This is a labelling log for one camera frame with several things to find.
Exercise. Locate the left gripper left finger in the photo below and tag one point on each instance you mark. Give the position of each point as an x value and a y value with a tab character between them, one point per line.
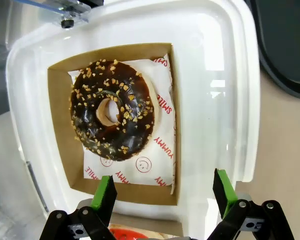
105	197

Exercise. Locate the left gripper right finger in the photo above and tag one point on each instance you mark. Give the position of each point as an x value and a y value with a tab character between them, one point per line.
225	192

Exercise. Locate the red glazed donut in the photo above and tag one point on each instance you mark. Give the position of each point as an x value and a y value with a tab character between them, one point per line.
126	232

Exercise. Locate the brown cardboard donut box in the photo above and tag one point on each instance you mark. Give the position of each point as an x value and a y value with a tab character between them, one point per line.
168	225
60	125

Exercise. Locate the chocolate donut with nuts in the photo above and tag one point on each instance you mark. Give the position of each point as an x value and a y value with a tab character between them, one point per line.
90	125

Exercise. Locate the black plastic serving tray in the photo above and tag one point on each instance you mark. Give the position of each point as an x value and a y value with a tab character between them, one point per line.
285	37

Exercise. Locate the white printed paper liner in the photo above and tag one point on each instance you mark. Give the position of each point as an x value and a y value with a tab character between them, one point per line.
160	155

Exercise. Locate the black lid hinge knob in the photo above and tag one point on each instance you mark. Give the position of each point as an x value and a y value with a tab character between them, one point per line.
67	23

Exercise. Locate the clear display case lid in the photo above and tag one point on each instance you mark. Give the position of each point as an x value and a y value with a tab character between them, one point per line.
52	7

